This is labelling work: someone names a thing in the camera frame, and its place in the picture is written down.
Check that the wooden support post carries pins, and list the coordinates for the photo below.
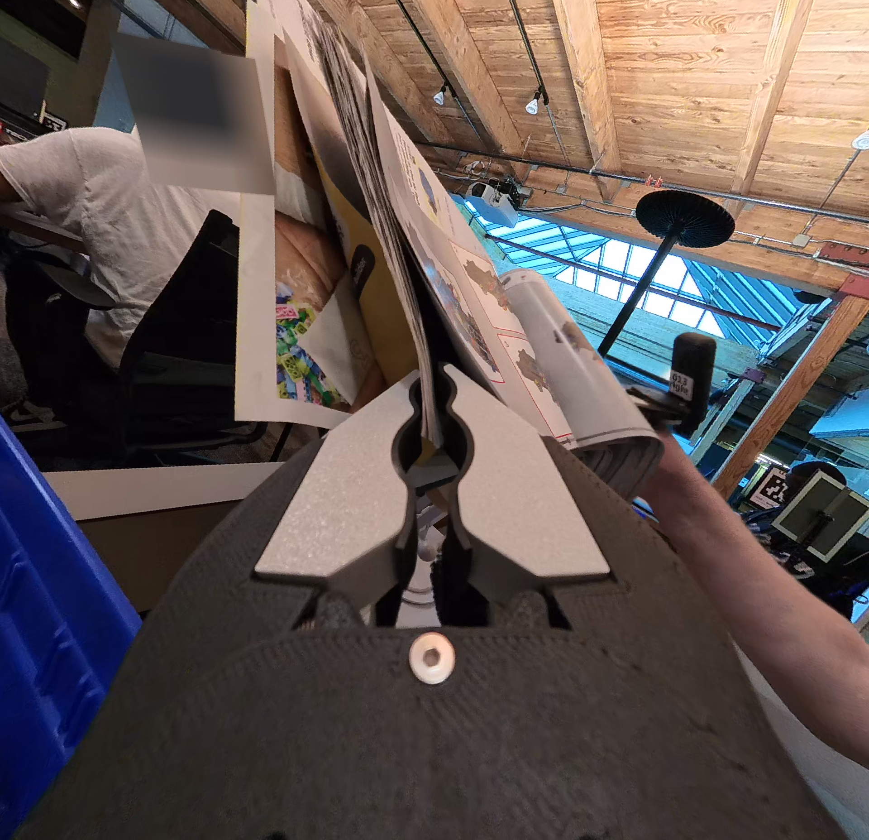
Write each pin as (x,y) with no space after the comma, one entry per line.
(801,371)

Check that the person's right forearm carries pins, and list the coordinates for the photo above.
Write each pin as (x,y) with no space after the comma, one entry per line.
(747,582)

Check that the ceiling spotlight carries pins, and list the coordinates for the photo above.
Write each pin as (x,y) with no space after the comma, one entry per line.
(441,95)
(534,104)
(861,140)

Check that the white ceiling projector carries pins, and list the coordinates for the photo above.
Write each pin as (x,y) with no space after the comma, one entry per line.
(492,201)

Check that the lego instruction booklet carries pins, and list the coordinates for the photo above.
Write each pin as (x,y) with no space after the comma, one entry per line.
(543,351)

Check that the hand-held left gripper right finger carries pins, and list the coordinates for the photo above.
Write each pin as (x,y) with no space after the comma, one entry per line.
(529,514)

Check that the white metal book stand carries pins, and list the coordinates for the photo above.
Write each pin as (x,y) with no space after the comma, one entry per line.
(136,490)

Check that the grey computer monitor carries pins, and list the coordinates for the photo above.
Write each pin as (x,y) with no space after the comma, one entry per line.
(828,514)

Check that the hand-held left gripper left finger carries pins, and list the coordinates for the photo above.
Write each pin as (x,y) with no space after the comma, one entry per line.
(339,514)

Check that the black office chair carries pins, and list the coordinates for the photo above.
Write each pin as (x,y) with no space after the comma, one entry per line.
(176,351)

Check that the blue plastic bin with tag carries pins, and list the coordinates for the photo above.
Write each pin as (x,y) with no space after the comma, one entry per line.
(54,616)

